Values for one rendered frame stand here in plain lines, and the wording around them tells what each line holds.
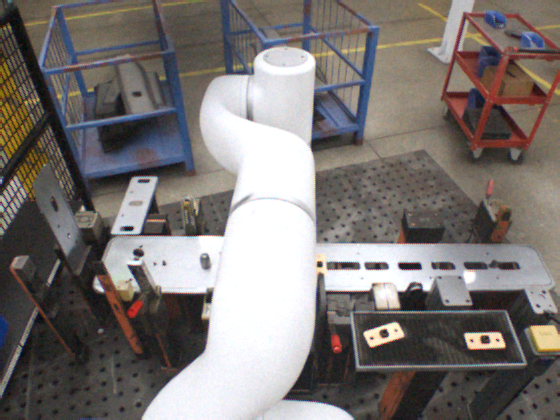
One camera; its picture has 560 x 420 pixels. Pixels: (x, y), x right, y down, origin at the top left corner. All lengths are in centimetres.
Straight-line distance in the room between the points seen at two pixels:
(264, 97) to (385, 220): 136
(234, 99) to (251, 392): 40
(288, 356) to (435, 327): 74
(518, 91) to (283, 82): 288
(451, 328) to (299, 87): 68
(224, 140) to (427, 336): 68
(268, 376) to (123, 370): 122
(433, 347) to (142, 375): 91
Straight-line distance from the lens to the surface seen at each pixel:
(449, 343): 105
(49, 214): 128
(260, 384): 35
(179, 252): 137
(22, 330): 133
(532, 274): 149
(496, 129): 357
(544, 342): 114
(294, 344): 35
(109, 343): 161
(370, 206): 195
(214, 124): 55
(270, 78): 59
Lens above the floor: 202
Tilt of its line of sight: 44 degrees down
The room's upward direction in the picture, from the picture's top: straight up
